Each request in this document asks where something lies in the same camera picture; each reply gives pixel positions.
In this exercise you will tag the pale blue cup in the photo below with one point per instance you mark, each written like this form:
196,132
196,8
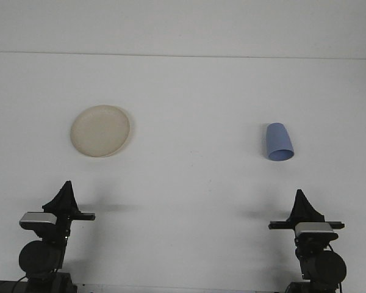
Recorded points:
278,140

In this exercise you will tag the pale round plate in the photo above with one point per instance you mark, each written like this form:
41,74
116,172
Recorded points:
100,131

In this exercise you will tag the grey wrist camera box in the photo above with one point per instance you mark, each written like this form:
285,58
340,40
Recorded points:
315,229
36,218

